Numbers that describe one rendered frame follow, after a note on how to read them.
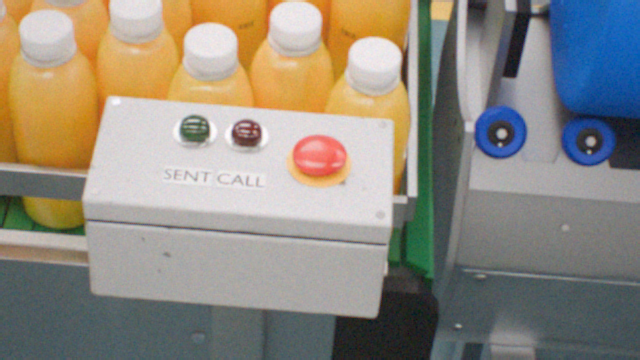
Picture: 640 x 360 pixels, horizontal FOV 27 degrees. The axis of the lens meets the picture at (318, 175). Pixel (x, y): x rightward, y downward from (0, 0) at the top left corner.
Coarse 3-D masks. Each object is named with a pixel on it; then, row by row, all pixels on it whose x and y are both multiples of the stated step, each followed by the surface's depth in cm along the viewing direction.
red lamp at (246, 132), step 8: (240, 120) 88; (248, 120) 88; (232, 128) 88; (240, 128) 88; (248, 128) 88; (256, 128) 88; (232, 136) 88; (240, 136) 87; (248, 136) 87; (256, 136) 88; (240, 144) 88; (248, 144) 88
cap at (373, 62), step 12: (360, 48) 97; (372, 48) 97; (384, 48) 97; (396, 48) 97; (348, 60) 97; (360, 60) 96; (372, 60) 96; (384, 60) 96; (396, 60) 96; (360, 72) 96; (372, 72) 96; (384, 72) 96; (396, 72) 97; (360, 84) 97; (372, 84) 96; (384, 84) 97
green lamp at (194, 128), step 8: (184, 120) 88; (192, 120) 88; (200, 120) 88; (208, 120) 88; (184, 128) 88; (192, 128) 87; (200, 128) 87; (208, 128) 88; (184, 136) 88; (192, 136) 87; (200, 136) 87; (208, 136) 88
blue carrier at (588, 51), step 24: (552, 0) 120; (576, 0) 109; (600, 0) 100; (624, 0) 96; (552, 24) 119; (576, 24) 108; (600, 24) 99; (624, 24) 97; (552, 48) 118; (576, 48) 107; (600, 48) 99; (624, 48) 98; (576, 72) 107; (600, 72) 100; (624, 72) 100; (576, 96) 106; (600, 96) 103; (624, 96) 103
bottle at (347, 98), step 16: (352, 80) 98; (400, 80) 99; (336, 96) 99; (352, 96) 98; (368, 96) 98; (384, 96) 98; (400, 96) 98; (336, 112) 99; (352, 112) 98; (368, 112) 97; (384, 112) 98; (400, 112) 99; (400, 128) 99; (400, 144) 100; (400, 160) 102; (400, 176) 104
